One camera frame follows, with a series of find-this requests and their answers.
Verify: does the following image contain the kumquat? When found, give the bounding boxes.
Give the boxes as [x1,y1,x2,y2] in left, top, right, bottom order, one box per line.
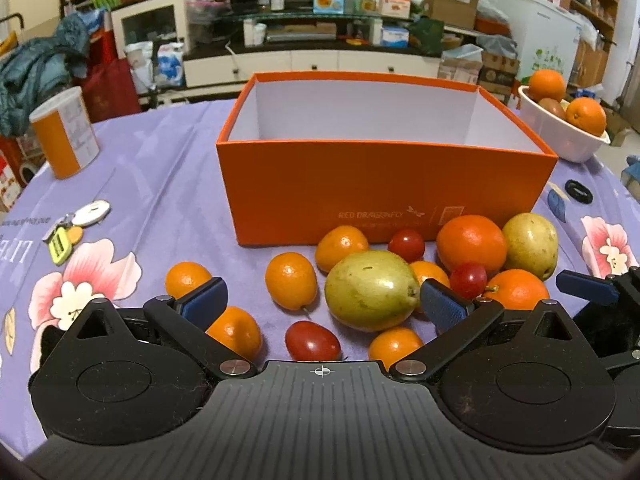
[206,306,262,361]
[265,252,318,311]
[314,226,369,273]
[368,326,423,370]
[165,261,213,299]

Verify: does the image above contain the small orange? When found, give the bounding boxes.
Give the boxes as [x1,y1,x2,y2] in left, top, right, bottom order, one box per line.
[483,269,550,311]

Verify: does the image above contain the kumquat hidden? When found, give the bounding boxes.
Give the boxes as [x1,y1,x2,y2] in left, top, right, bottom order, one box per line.
[409,260,450,287]

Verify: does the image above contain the yellow passion fruit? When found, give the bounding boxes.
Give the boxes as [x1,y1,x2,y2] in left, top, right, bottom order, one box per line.
[502,212,559,282]

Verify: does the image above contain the large orange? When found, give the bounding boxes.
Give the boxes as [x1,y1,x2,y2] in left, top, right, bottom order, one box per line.
[436,214,508,276]

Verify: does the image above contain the large green-yellow passion fruit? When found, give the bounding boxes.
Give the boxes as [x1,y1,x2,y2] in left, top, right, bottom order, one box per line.
[324,250,420,333]

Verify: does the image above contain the red cherry tomato right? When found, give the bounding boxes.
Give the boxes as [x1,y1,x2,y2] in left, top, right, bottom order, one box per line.
[449,262,488,300]

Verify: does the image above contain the red cherry tomato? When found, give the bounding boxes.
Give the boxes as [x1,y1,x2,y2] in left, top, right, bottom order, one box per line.
[285,321,342,362]
[387,229,425,263]
[449,262,488,300]

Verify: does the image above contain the red cherry tomato back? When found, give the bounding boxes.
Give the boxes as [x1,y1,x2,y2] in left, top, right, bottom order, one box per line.
[387,229,425,263]

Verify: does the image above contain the purple floral tablecloth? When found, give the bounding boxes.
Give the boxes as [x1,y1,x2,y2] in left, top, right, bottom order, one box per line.
[0,97,640,461]

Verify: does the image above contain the red cherry tomato front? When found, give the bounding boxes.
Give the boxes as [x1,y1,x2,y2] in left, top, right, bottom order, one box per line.
[285,321,342,362]

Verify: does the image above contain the yellow-green key fob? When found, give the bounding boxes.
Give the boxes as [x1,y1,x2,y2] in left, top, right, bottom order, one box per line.
[47,226,73,266]

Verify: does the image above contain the white fruit bowl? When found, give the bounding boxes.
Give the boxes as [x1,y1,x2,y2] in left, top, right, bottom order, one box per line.
[518,86,611,164]

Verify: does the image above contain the orange in bowl front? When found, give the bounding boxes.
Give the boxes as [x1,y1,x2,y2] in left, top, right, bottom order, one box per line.
[565,96,606,138]

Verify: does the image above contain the orange in bowl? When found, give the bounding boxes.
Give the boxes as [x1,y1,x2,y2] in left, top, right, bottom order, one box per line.
[565,96,606,138]
[527,70,566,102]

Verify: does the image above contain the brown kiwi in bowl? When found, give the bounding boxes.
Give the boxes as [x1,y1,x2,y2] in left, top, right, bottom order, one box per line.
[538,98,566,120]

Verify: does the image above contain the orange cardboard box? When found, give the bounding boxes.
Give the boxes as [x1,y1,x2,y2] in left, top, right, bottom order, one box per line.
[216,72,558,246]

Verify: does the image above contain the orange in bowl back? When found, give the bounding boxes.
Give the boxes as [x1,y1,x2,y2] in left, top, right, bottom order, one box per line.
[527,70,566,102]

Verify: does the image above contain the orange white canister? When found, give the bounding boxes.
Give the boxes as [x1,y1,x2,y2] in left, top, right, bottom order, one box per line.
[29,87,100,180]

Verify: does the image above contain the white tv cabinet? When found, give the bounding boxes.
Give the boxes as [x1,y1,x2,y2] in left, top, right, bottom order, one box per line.
[183,48,440,88]

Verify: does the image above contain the white chest freezer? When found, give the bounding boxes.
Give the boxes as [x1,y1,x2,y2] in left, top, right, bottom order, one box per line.
[488,0,582,84]

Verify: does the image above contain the teal jacket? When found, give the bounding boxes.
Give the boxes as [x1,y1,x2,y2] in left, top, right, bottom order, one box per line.
[1,14,90,138]

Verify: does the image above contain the white glass-door cabinet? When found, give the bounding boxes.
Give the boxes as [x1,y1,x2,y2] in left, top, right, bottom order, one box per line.
[111,0,191,58]

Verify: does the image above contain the white orange carton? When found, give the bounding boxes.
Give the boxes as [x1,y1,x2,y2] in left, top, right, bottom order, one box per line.
[380,0,411,20]

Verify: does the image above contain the black rubber ring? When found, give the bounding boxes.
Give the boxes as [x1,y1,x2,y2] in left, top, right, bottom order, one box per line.
[564,179,595,206]

